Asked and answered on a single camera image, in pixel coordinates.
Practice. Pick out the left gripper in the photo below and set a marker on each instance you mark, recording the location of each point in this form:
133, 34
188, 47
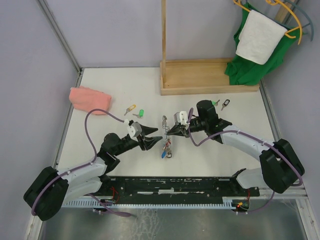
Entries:
147, 142

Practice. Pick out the black tag key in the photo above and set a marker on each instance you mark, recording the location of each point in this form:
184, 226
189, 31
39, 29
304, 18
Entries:
225, 104

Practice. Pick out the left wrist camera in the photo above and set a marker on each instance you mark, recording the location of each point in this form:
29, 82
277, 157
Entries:
134, 128

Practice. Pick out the green cloth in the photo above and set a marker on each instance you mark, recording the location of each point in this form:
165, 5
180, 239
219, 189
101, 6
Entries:
245, 72

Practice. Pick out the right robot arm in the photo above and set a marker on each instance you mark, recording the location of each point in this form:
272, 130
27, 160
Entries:
280, 167

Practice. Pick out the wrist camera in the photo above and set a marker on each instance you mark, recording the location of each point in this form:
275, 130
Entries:
134, 128
181, 118

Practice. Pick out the metal keyring plate with keys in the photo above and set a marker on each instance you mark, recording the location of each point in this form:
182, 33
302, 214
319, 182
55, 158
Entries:
166, 150

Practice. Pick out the wooden rack stand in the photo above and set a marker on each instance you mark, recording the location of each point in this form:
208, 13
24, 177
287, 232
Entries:
195, 76

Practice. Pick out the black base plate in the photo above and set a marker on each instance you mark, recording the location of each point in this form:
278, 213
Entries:
167, 190

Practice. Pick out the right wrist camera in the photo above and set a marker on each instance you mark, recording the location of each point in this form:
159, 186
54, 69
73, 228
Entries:
181, 118

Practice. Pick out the metal corner frame post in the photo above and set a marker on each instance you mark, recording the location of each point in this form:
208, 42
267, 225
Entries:
45, 8

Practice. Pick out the grey-green hanger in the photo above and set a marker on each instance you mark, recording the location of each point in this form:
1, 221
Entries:
295, 4

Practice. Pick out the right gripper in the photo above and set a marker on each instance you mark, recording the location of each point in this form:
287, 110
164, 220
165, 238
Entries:
178, 130

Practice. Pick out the yellow tag key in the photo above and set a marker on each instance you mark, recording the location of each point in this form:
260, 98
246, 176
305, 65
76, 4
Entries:
129, 109

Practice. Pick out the green tag key right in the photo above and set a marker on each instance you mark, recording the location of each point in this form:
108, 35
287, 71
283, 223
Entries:
216, 103

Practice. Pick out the green tag key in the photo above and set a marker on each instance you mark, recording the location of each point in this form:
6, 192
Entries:
140, 114
216, 103

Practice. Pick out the white towel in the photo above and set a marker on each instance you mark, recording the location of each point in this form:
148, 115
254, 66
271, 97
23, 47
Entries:
259, 37

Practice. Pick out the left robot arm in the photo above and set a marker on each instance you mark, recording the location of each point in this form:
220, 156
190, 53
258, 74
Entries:
53, 188

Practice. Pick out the green tag key left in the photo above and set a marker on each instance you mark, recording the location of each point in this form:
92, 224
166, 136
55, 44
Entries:
140, 114

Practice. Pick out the pink folded towel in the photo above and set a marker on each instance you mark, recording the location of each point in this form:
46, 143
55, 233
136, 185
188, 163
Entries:
86, 99

